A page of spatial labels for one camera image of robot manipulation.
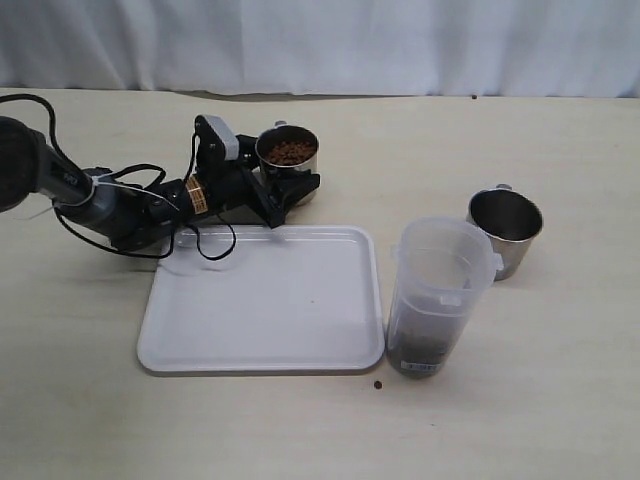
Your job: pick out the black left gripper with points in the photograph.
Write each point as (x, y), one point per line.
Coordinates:
(228, 185)

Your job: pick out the steel cup with pellets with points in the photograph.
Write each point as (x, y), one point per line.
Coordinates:
(288, 152)

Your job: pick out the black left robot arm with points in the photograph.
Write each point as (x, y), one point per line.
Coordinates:
(137, 206)

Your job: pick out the white plastic tray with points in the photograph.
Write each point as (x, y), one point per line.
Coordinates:
(298, 299)

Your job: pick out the clear plastic tall container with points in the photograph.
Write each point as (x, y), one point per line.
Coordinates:
(444, 267)

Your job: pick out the white curtain backdrop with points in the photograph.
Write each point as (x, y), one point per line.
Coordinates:
(389, 48)

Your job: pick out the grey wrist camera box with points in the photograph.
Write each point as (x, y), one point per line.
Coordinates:
(223, 135)

